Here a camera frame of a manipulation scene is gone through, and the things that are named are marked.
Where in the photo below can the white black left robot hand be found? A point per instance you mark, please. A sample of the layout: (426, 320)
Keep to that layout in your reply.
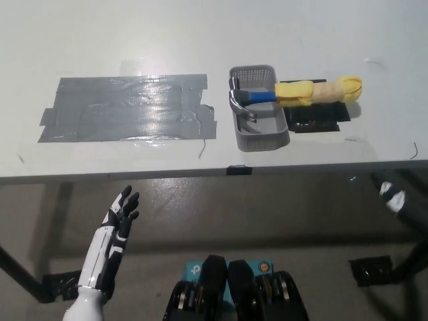
(110, 240)

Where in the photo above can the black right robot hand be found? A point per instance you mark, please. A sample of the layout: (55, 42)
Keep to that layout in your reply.
(393, 197)

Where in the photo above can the hammer with yellow cloth wrap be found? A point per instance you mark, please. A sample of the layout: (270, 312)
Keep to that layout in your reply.
(294, 93)

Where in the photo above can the gray perforated plastic container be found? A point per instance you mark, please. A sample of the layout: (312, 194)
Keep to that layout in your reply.
(264, 132)

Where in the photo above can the thin black thread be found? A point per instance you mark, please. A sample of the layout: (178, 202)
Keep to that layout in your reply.
(415, 150)
(377, 62)
(202, 148)

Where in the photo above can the black metal table leg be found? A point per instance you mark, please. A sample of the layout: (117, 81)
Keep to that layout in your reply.
(20, 271)
(409, 264)

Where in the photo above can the black tape patch on table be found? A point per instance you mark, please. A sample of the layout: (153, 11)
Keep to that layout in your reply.
(314, 120)

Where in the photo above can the gray duct tape patch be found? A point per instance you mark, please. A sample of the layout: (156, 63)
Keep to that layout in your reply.
(127, 110)

